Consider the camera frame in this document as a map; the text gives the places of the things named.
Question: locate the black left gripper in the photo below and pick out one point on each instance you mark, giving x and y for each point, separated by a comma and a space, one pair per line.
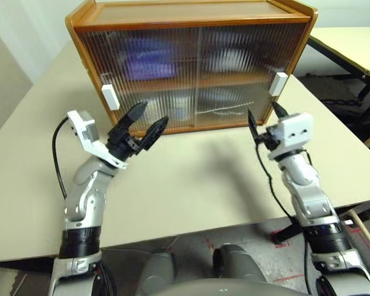
123, 145

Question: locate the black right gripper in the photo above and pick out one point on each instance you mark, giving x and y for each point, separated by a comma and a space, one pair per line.
268, 138

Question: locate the white plastic bottle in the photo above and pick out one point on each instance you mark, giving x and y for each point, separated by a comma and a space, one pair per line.
152, 105
180, 111

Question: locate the purple tissue pack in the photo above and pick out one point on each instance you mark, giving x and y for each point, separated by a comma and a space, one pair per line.
148, 58

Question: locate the white bowl with food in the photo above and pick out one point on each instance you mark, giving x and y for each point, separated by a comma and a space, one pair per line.
225, 60

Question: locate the ribbed glass sliding door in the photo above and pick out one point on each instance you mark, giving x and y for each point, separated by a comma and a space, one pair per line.
111, 55
265, 46

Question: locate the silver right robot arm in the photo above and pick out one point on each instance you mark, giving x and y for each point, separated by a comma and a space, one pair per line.
308, 197

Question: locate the wooden cabinet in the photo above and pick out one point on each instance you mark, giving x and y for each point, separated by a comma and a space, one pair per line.
172, 12

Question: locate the black table leg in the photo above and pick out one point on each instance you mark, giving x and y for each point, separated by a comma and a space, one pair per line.
288, 232

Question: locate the grey rounded robot leg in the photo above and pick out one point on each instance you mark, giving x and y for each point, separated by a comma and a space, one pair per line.
240, 263
158, 274

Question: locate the wooden stick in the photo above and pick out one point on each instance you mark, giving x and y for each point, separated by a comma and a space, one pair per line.
365, 234

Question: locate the grey robot torso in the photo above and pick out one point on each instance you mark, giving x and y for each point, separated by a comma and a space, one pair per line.
234, 290

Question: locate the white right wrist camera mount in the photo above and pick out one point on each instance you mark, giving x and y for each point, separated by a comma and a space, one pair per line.
296, 129

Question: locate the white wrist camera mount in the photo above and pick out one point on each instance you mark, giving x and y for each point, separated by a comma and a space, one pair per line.
86, 132
296, 129

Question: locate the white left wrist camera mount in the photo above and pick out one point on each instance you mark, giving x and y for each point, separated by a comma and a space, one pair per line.
86, 132

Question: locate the cream table with black frame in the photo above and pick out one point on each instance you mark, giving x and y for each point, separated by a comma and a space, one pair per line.
351, 43

